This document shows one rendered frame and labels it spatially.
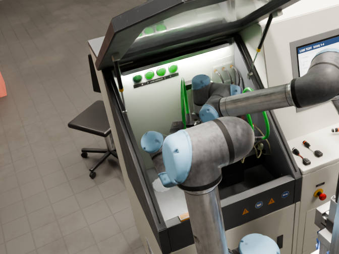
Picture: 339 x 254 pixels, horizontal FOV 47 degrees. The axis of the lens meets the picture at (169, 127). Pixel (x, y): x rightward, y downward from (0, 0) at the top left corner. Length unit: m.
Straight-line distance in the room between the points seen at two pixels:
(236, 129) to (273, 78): 0.99
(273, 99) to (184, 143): 0.50
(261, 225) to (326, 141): 0.52
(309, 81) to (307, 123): 0.82
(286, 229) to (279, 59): 0.83
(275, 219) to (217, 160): 1.10
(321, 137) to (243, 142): 1.17
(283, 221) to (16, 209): 2.25
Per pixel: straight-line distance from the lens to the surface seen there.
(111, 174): 3.47
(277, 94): 1.29
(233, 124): 0.92
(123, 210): 3.12
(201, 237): 1.04
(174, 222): 1.68
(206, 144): 0.88
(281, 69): 1.89
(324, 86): 1.26
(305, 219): 2.10
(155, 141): 1.28
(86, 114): 3.45
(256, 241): 1.19
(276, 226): 2.01
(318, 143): 2.02
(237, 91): 1.51
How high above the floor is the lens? 2.20
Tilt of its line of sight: 34 degrees down
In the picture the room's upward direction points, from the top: 9 degrees counter-clockwise
